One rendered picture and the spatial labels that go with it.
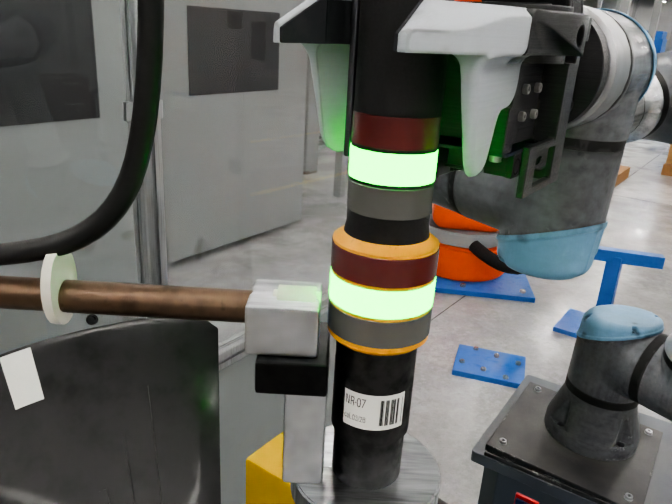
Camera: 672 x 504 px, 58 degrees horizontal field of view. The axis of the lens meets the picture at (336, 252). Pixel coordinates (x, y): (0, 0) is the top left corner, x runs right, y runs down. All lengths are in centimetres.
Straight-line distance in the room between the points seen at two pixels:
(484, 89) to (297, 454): 17
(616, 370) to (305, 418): 81
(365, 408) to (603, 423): 85
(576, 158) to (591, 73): 10
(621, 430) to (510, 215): 69
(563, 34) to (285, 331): 15
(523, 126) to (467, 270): 400
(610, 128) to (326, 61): 26
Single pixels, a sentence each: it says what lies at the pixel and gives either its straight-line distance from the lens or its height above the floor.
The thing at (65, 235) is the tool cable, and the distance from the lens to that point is 27.
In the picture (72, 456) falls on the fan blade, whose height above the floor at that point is 141.
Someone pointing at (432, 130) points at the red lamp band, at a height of 162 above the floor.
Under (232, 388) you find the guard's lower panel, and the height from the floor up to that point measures 89.
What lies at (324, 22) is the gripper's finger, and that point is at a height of 165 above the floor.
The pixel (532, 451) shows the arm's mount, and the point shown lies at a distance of 109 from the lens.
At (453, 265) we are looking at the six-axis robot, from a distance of 428.
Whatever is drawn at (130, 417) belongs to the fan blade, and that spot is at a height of 143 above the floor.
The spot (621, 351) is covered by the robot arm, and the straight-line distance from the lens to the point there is 103.
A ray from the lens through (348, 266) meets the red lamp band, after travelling 23.
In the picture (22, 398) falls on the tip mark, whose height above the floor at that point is 144.
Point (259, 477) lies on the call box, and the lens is 91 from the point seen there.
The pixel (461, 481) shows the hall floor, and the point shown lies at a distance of 261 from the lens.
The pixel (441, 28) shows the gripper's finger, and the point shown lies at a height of 165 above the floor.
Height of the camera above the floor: 165
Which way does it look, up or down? 20 degrees down
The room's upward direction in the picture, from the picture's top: 3 degrees clockwise
